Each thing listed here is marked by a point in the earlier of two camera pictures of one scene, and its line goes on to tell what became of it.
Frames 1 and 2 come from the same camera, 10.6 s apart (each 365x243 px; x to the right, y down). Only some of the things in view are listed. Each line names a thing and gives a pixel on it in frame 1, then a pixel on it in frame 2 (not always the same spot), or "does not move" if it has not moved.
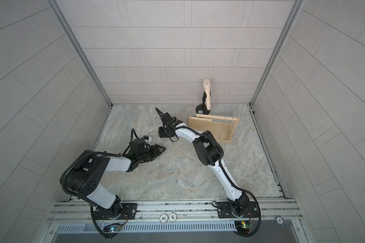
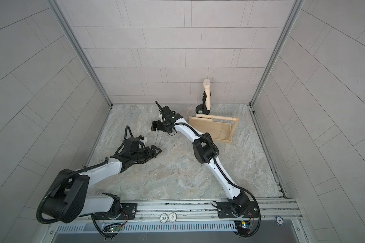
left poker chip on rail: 163,217 does not move
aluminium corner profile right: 276,51 does not move
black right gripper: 162,132 -> 161,125
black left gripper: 156,155 does not move
